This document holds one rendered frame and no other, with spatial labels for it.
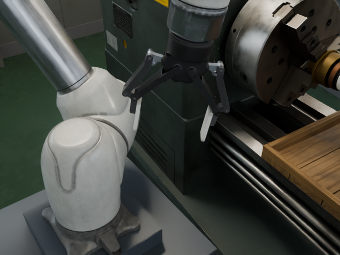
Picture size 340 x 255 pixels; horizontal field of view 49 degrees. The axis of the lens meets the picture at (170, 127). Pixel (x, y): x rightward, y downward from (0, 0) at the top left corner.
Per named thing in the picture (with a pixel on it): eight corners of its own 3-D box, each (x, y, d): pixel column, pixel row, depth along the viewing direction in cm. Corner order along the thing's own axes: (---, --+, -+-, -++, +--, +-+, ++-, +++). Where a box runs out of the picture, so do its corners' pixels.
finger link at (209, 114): (208, 104, 72) (212, 104, 72) (200, 131, 76) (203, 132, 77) (209, 113, 70) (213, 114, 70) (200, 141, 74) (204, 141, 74)
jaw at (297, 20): (282, 48, 100) (270, 16, 91) (295, 36, 100) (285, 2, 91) (315, 65, 92) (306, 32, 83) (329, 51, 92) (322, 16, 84)
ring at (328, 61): (307, 49, 92) (338, 65, 86) (332, 41, 96) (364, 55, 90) (299, 82, 97) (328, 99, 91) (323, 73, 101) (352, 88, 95)
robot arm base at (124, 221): (80, 281, 78) (76, 266, 75) (40, 214, 92) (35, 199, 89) (152, 237, 87) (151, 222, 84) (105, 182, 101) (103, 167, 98)
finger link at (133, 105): (138, 92, 68) (122, 89, 68) (135, 114, 71) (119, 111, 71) (139, 87, 69) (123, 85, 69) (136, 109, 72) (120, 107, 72)
